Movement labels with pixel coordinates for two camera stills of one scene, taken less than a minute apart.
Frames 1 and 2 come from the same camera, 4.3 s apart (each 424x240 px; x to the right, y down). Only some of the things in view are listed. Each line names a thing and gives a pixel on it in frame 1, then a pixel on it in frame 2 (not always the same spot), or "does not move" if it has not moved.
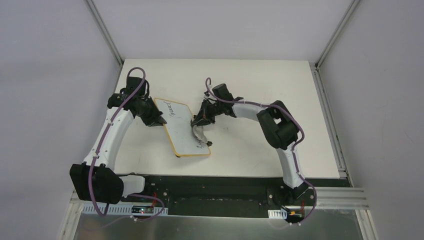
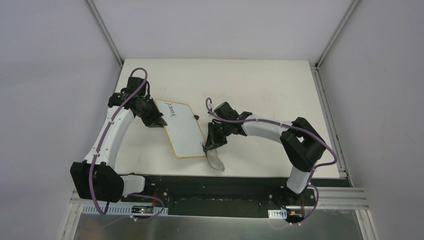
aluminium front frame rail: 329,199 does not move
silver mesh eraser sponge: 198,131 -> 214,159
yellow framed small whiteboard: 178,116 does not move
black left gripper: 151,116 does not move
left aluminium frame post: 119,59 does not move
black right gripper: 204,117 -> 216,135
